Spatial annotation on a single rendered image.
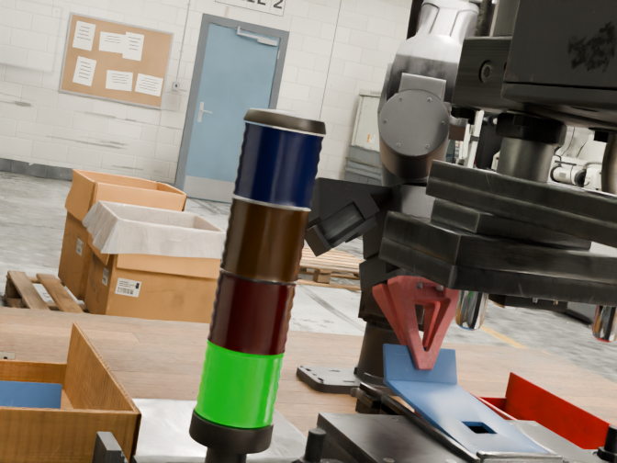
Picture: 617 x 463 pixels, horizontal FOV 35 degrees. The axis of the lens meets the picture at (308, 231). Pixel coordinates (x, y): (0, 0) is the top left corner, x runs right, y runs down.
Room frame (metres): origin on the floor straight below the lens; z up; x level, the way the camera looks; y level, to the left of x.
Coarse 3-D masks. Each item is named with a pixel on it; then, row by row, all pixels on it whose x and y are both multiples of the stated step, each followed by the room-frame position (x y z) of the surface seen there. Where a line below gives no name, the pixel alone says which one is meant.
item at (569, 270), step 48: (528, 144) 0.68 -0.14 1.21; (432, 192) 0.72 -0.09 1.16; (480, 192) 0.67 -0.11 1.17; (528, 192) 0.62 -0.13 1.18; (576, 192) 0.58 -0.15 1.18; (384, 240) 0.70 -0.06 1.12; (432, 240) 0.64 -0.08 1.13; (480, 240) 0.62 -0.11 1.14; (528, 240) 0.66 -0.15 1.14; (576, 240) 0.68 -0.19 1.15; (480, 288) 0.63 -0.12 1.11; (528, 288) 0.64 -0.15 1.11; (576, 288) 0.66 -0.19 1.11
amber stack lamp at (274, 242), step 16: (240, 208) 0.44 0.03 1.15; (256, 208) 0.43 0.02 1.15; (272, 208) 0.43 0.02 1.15; (288, 208) 0.44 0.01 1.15; (304, 208) 0.46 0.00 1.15; (240, 224) 0.44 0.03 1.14; (256, 224) 0.43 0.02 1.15; (272, 224) 0.43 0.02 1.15; (288, 224) 0.44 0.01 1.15; (304, 224) 0.44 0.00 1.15; (224, 240) 0.45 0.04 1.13; (240, 240) 0.44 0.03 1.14; (256, 240) 0.43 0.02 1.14; (272, 240) 0.43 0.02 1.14; (288, 240) 0.44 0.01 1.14; (304, 240) 0.45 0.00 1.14; (224, 256) 0.44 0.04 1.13; (240, 256) 0.44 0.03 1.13; (256, 256) 0.43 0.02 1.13; (272, 256) 0.43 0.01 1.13; (288, 256) 0.44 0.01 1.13; (240, 272) 0.43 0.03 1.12; (256, 272) 0.43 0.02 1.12; (272, 272) 0.43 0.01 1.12; (288, 272) 0.44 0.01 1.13
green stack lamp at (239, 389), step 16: (208, 352) 0.44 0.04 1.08; (224, 352) 0.43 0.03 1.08; (208, 368) 0.44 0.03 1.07; (224, 368) 0.43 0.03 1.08; (240, 368) 0.43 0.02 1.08; (256, 368) 0.43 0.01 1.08; (272, 368) 0.44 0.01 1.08; (208, 384) 0.44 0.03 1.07; (224, 384) 0.43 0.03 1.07; (240, 384) 0.43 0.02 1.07; (256, 384) 0.44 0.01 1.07; (272, 384) 0.44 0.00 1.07; (208, 400) 0.44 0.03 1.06; (224, 400) 0.43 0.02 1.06; (240, 400) 0.43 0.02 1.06; (256, 400) 0.44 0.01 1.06; (272, 400) 0.44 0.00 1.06; (208, 416) 0.44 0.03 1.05; (224, 416) 0.43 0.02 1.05; (240, 416) 0.43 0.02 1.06; (256, 416) 0.44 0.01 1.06; (272, 416) 0.45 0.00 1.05
